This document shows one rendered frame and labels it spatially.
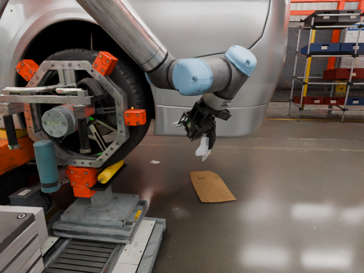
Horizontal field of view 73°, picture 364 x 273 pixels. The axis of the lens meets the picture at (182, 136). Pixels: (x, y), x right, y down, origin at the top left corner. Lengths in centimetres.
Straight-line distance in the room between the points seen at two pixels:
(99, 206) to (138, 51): 127
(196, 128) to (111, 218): 105
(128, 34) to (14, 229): 43
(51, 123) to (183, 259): 105
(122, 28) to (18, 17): 111
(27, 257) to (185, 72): 54
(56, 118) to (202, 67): 85
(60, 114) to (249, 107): 88
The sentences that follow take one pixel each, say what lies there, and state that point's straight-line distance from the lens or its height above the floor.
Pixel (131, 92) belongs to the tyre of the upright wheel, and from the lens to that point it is 128.
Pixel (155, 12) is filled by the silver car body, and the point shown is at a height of 133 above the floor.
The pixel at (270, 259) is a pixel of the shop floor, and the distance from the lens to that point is 170.
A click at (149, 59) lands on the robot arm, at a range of 58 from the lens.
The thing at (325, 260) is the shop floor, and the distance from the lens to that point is 182.
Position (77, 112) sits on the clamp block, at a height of 92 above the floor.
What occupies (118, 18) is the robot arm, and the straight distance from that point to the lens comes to 55.
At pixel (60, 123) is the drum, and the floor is 85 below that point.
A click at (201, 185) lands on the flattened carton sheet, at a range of 234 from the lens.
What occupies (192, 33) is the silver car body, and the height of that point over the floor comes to 124.
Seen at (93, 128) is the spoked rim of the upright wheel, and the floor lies 76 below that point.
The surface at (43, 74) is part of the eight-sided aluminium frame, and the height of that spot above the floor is 106.
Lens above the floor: 111
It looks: 17 degrees down
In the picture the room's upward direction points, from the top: straight up
